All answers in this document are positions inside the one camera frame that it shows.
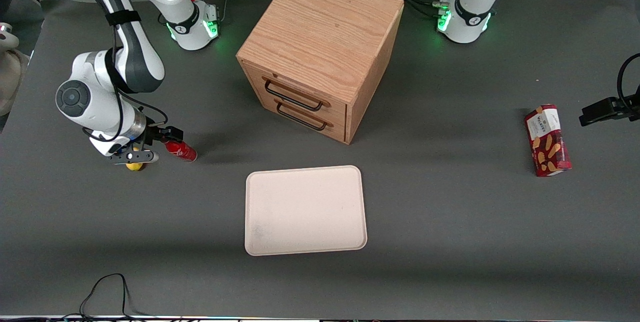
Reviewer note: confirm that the beige cloth bundle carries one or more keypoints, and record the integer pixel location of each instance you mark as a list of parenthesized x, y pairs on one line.
[(12, 81)]

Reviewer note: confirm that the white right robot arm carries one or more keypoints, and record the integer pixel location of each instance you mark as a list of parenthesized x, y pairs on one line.
[(132, 56)]

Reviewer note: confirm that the beige rectangular tray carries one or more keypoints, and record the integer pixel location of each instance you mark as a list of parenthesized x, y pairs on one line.
[(305, 212)]

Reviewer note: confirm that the black camera clamp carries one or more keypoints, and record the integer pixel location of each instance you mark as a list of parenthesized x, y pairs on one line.
[(605, 109)]

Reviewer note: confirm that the small white round object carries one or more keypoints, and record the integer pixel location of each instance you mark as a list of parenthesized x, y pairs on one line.
[(6, 36)]

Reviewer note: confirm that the wooden drawer cabinet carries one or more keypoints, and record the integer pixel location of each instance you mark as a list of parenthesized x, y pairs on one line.
[(320, 26)]

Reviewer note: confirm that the yellow lemon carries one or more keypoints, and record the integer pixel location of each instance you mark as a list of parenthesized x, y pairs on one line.
[(135, 166)]

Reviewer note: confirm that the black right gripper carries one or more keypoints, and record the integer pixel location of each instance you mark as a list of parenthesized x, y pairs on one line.
[(153, 134)]

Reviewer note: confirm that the red cookie box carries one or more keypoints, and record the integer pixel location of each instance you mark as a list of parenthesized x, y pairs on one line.
[(549, 141)]

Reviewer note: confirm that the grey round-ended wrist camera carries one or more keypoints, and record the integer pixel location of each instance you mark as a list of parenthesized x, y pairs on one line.
[(135, 155)]

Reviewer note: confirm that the red soda can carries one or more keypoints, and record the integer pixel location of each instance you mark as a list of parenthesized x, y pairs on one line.
[(183, 151)]

